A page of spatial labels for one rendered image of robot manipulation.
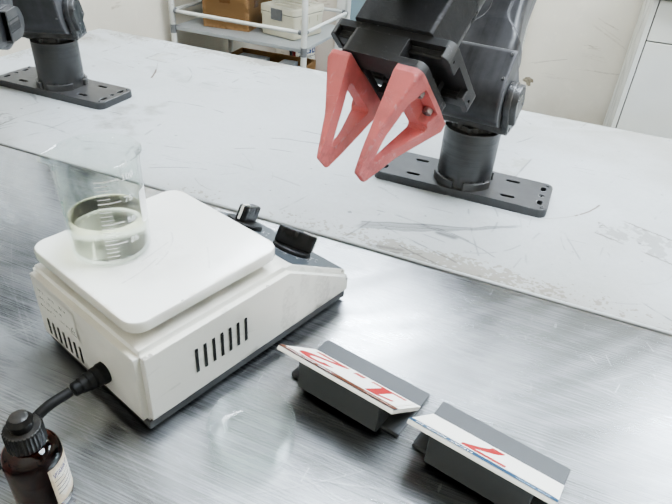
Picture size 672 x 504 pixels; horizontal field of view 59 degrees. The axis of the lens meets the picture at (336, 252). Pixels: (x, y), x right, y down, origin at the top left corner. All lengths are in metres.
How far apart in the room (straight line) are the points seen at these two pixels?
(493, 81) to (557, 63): 2.67
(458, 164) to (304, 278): 0.29
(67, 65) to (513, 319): 0.70
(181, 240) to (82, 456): 0.15
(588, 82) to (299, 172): 2.70
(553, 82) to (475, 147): 2.66
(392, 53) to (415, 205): 0.27
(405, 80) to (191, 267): 0.19
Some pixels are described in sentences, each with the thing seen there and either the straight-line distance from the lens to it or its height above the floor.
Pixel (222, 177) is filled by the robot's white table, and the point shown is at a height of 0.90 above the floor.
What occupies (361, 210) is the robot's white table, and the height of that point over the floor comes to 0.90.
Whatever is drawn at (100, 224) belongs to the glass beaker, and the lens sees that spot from 0.39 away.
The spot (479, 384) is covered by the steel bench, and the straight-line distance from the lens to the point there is 0.45.
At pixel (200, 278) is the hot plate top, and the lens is 0.38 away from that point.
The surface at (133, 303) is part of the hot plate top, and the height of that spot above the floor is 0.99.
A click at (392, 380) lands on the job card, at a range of 0.44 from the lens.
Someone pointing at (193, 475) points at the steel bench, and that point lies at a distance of 0.39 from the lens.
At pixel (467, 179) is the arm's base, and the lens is 0.68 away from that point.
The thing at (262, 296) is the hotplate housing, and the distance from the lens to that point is 0.41.
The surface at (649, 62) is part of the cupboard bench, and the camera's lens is 2.69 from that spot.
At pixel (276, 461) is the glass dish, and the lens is 0.38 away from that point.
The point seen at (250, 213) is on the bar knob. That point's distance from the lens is 0.50.
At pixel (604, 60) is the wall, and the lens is 3.28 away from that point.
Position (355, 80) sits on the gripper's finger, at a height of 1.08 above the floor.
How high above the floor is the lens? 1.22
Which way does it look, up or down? 34 degrees down
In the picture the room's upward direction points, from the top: 4 degrees clockwise
